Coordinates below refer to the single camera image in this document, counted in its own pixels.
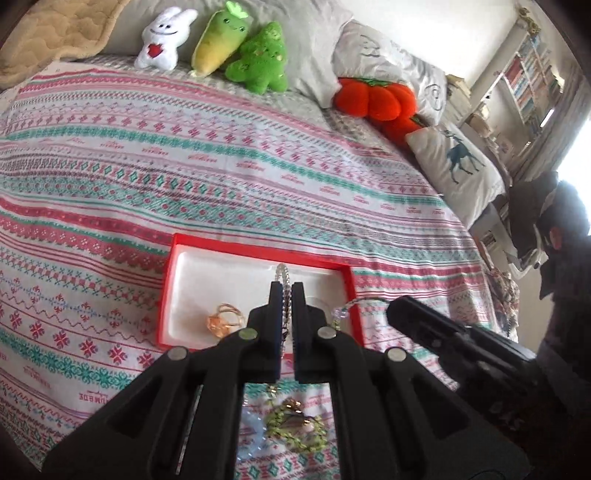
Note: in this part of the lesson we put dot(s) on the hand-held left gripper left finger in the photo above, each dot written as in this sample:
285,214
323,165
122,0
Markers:
276,332

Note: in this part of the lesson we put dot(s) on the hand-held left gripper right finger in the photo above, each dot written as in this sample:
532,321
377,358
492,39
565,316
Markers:
298,341

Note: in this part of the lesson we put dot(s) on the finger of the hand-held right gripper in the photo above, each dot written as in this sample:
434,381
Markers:
415,311
429,339

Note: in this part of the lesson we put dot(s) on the red jewelry box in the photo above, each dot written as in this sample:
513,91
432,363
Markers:
207,277

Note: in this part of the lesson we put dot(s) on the floral cloth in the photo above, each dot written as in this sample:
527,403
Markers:
505,295

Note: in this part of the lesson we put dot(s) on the dark cloth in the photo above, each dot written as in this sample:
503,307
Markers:
531,207

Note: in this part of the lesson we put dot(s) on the white pillow with deer print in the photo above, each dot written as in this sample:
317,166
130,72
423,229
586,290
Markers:
457,161

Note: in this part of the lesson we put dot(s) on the red green patterned bedspread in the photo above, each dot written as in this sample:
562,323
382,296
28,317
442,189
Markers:
184,161

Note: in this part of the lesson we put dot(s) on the orange persimmon plush toy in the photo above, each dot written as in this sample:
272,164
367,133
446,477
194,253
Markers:
369,99

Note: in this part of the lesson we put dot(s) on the stack of books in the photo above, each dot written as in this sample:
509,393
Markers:
459,97

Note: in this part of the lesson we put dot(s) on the white pillow with line drawings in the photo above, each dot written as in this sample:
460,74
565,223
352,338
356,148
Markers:
392,60

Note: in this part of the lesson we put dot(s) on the white bookshelf with books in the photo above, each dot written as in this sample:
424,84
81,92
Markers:
531,78

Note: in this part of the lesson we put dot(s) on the green tree plush toy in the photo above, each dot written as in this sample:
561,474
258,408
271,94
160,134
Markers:
258,60

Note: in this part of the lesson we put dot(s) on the grey pillow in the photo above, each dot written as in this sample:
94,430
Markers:
314,46

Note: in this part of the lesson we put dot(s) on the yellow green carrot plush toy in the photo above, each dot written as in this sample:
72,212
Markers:
217,41

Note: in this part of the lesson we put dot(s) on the white rabbit plush toy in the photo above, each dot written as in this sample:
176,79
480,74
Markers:
161,41

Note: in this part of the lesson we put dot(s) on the beige quilted blanket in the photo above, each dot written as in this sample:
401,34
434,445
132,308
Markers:
46,37

